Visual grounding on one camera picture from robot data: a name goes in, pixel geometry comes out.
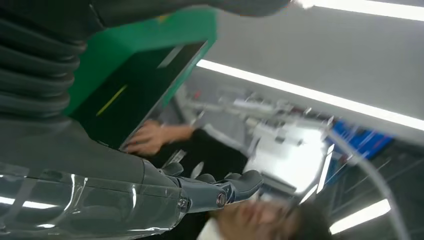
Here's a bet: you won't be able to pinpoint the white workbench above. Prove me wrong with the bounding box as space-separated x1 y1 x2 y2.
244 121 328 194

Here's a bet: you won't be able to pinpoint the person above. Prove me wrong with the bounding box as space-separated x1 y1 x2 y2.
142 124 335 240

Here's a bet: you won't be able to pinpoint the clear plastic tube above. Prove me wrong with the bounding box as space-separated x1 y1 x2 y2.
325 128 412 240

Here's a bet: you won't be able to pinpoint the blue storage bins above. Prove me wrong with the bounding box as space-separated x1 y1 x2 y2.
325 119 396 161

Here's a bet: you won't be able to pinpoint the green crate with black panel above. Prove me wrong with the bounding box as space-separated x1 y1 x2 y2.
63 7 219 151

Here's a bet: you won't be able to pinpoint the ribbed grey right arm sleeve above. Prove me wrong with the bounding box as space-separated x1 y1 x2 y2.
0 0 103 122

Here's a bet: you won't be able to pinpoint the white ceiling light strip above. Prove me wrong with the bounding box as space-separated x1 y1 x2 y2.
315 143 336 195
328 198 392 236
196 58 424 132
297 0 424 23

